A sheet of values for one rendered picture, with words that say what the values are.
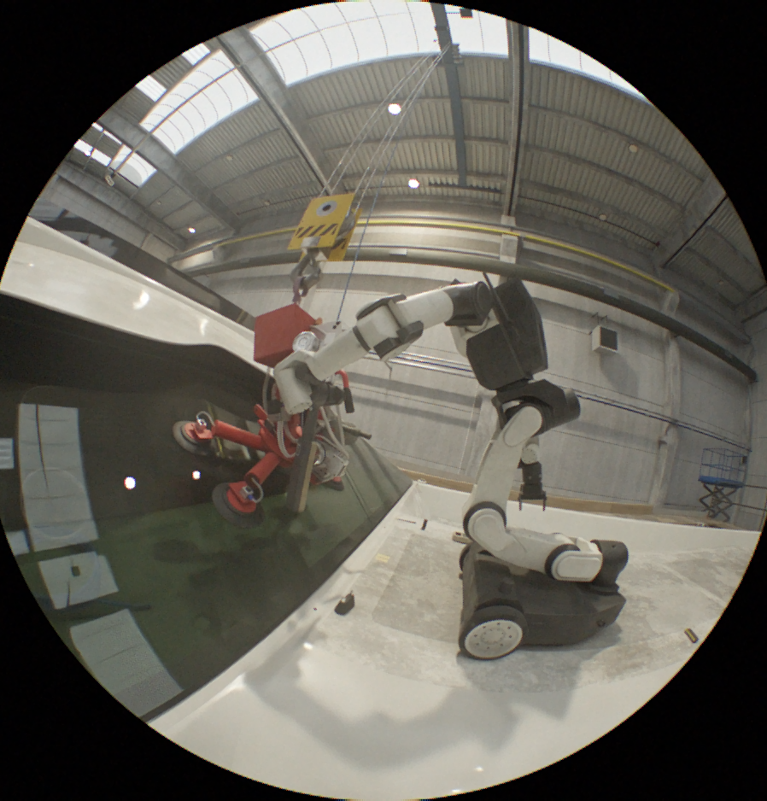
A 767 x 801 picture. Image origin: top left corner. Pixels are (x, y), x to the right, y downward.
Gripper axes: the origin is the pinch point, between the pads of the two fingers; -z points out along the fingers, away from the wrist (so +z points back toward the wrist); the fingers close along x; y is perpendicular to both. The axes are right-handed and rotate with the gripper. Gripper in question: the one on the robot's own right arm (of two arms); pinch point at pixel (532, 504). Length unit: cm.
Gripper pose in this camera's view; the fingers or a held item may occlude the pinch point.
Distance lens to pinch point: 123.3
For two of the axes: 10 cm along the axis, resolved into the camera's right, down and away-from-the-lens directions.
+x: -7.4, 1.3, 6.6
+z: -1.1, -9.9, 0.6
